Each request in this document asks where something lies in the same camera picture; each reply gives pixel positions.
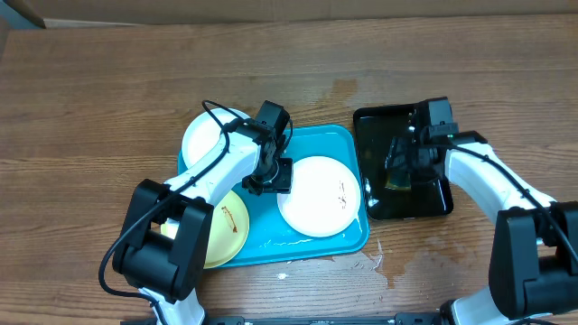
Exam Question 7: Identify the green yellow sponge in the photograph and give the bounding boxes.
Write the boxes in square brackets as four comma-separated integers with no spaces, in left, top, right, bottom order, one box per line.
[385,172,411,191]

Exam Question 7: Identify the white plate with stain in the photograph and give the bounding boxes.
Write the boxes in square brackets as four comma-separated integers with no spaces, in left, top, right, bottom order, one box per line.
[277,156,361,237]

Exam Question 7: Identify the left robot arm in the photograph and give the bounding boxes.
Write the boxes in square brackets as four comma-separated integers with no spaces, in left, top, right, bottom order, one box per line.
[98,101,293,324]

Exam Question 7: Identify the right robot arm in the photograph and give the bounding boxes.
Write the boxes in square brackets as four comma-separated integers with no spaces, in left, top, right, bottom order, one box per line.
[385,97,577,324]

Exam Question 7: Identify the black rectangular tray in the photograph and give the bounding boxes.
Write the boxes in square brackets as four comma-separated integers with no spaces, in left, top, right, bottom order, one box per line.
[353,104,453,220]

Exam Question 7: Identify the teal plastic tray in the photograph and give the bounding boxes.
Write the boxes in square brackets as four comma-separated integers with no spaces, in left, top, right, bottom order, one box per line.
[176,124,371,269]

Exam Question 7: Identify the yellow plate with stain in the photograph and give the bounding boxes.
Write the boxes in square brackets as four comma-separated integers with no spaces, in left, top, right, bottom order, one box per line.
[160,189,250,271]

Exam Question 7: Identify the cardboard backdrop panel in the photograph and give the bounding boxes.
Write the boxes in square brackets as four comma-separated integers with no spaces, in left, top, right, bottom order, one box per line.
[1,0,577,28]

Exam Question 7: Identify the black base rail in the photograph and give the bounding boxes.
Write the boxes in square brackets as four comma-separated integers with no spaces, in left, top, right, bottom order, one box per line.
[119,311,452,325]

